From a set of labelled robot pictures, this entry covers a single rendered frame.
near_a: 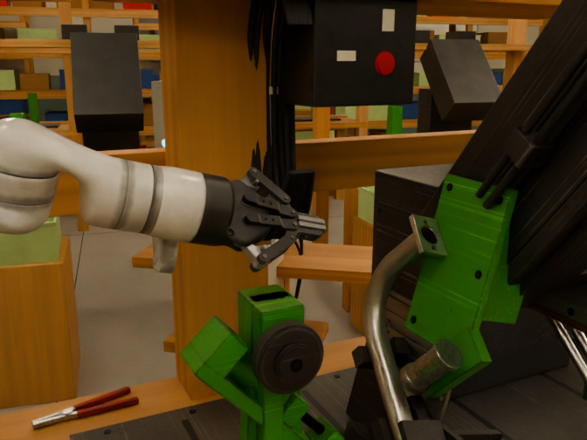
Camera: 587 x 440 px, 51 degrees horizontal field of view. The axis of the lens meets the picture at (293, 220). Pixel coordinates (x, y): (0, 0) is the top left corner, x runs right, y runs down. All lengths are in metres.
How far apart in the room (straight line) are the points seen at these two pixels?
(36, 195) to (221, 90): 0.41
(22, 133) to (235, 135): 0.43
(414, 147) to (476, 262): 0.50
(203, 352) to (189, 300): 0.34
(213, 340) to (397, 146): 0.67
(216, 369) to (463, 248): 0.33
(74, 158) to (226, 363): 0.25
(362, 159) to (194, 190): 0.58
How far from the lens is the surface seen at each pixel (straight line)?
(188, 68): 0.92
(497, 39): 9.11
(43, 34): 7.59
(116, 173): 0.60
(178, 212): 0.61
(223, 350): 0.63
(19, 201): 0.59
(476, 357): 0.74
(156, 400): 1.07
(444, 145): 1.26
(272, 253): 0.65
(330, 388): 1.04
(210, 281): 0.98
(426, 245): 0.77
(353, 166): 1.15
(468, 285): 0.76
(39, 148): 0.58
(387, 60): 0.93
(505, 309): 0.80
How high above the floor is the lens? 1.41
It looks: 14 degrees down
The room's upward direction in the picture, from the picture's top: straight up
